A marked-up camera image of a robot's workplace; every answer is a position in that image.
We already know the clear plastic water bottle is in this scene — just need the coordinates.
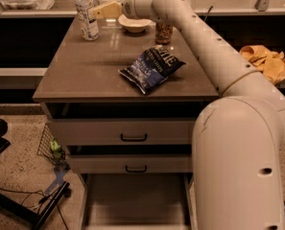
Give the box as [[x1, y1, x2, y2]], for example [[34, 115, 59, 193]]
[[75, 0, 99, 41]]

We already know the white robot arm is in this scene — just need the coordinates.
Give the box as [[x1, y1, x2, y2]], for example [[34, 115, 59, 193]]
[[120, 0, 285, 230]]

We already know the grey drawer cabinet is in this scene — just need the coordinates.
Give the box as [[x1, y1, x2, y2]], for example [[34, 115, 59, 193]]
[[33, 11, 221, 230]]

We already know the open bottom drawer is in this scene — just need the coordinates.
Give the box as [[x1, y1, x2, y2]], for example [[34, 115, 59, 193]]
[[80, 173, 197, 230]]

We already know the white ceramic bowl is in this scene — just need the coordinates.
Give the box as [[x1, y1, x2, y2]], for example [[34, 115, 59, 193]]
[[118, 14, 152, 34]]

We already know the brown soda can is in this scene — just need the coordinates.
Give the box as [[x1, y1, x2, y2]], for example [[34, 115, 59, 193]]
[[155, 23, 173, 44]]

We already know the blue chip bag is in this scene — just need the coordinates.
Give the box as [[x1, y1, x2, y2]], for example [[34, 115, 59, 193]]
[[119, 45, 184, 95]]

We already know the green object in basket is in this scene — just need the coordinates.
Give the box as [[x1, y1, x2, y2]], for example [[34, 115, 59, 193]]
[[50, 139, 62, 159]]

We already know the blue tape on floor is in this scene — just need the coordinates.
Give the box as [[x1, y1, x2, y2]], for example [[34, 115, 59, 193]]
[[44, 167, 68, 195]]

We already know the yellow crumpled cloth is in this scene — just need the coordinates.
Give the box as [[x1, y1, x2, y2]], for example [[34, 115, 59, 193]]
[[240, 45, 285, 84]]

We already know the black stand leg left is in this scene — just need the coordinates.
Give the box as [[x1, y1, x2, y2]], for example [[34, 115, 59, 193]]
[[0, 181, 69, 230]]

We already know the top drawer with black handle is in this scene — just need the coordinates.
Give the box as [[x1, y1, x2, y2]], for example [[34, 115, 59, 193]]
[[48, 119, 195, 146]]

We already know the drawer with black handle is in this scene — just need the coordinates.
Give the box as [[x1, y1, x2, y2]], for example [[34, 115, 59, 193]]
[[67, 154, 192, 173], [48, 119, 195, 146]]

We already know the black wire basket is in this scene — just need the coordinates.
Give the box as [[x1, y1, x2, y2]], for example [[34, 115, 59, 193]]
[[37, 125, 65, 165]]

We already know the middle drawer with black handle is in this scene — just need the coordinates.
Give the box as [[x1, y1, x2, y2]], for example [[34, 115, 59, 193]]
[[67, 154, 192, 173]]

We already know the black cable on floor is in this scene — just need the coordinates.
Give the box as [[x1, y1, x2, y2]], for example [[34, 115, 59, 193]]
[[0, 175, 69, 230]]

